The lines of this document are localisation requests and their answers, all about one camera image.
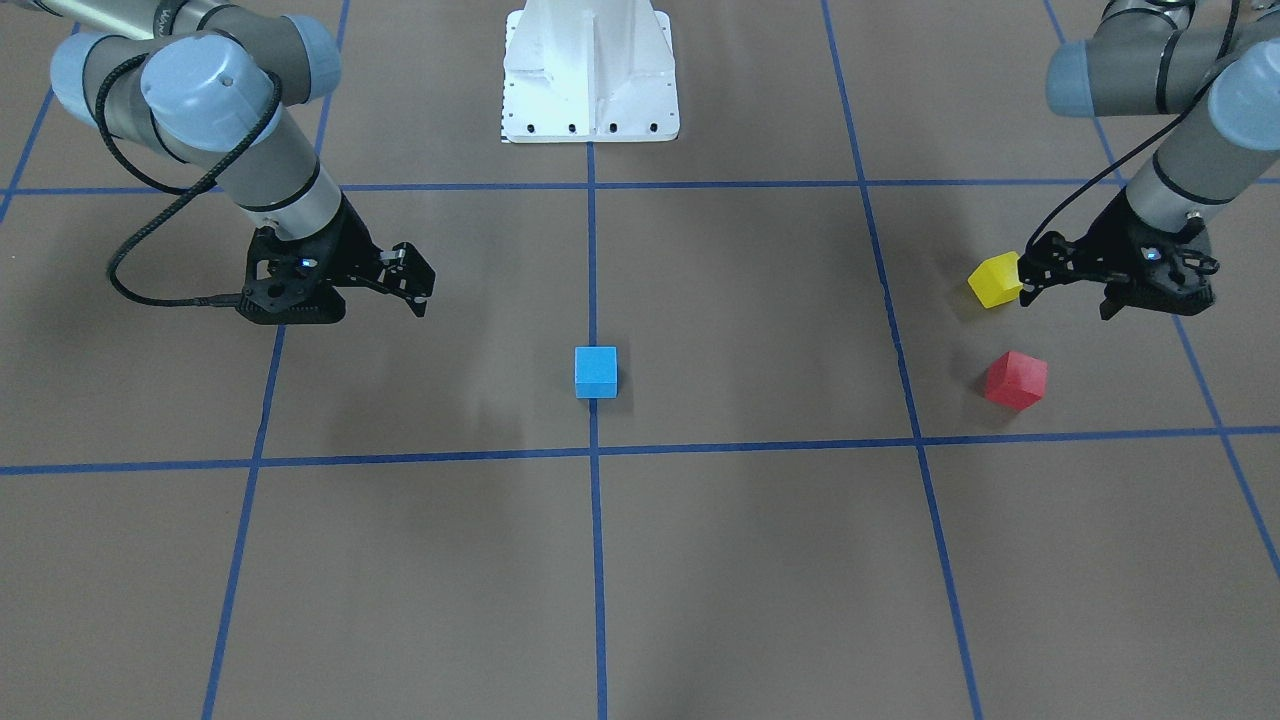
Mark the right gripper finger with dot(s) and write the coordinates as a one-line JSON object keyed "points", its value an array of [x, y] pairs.
{"points": [[405, 264], [412, 290]]}

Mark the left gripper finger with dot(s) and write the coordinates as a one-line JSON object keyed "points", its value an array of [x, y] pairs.
{"points": [[1052, 252], [1035, 278]]}

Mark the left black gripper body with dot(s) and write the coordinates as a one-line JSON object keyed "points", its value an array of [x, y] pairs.
{"points": [[1103, 252]]}

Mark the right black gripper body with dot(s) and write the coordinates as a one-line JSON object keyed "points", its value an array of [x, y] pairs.
{"points": [[351, 243]]}

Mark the red foam block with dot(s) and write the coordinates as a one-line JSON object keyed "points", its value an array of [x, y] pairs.
{"points": [[1016, 380]]}

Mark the blue foam block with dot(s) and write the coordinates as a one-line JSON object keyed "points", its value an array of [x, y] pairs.
{"points": [[596, 372]]}

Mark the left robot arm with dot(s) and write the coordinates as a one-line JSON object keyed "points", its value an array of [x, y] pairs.
{"points": [[1217, 85]]}

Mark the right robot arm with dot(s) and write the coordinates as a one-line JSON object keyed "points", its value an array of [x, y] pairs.
{"points": [[194, 96]]}

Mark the yellow foam block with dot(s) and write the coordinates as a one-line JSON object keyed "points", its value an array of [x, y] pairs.
{"points": [[996, 281]]}

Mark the white camera stand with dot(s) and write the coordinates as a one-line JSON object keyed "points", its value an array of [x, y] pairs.
{"points": [[589, 72]]}

